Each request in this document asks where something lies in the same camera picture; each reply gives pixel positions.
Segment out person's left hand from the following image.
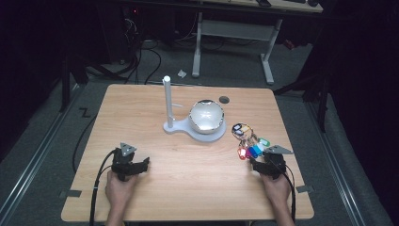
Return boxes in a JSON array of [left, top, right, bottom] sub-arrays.
[[104, 169, 139, 206]]

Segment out bunch of coloured key tags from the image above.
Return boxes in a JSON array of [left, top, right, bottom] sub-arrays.
[[231, 121, 271, 161]]

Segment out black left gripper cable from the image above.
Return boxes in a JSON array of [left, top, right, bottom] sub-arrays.
[[88, 148, 118, 226]]

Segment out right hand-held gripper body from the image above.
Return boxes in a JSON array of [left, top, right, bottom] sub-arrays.
[[262, 144, 295, 181]]

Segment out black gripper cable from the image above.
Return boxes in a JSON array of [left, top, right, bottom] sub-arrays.
[[279, 163, 297, 222], [88, 148, 118, 226]]

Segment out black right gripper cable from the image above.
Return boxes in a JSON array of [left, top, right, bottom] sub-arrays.
[[279, 163, 297, 222]]

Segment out person's right hand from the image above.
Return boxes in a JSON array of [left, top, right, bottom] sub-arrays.
[[261, 173, 293, 205]]

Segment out shiny silver bowl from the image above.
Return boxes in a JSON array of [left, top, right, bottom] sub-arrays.
[[188, 99, 226, 136]]

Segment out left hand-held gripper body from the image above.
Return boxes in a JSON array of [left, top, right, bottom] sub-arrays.
[[110, 142, 141, 183]]

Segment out white frame desk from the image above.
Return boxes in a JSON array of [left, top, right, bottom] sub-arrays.
[[191, 0, 324, 86]]

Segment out metal floor rail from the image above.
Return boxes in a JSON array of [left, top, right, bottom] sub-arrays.
[[0, 84, 83, 220], [306, 102, 368, 226]]

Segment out dark computer tower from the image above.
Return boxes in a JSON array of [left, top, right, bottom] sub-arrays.
[[103, 6, 142, 65]]

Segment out black floor cables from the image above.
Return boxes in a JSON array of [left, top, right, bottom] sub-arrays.
[[123, 18, 201, 85]]

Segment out thin black floor cable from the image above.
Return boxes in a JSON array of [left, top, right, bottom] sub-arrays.
[[72, 113, 99, 174]]

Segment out dark metal stand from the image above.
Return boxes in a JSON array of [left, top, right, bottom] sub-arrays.
[[57, 53, 126, 113], [273, 46, 333, 134]]

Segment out white stand with pole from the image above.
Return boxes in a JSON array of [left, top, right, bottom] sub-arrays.
[[161, 74, 228, 143]]

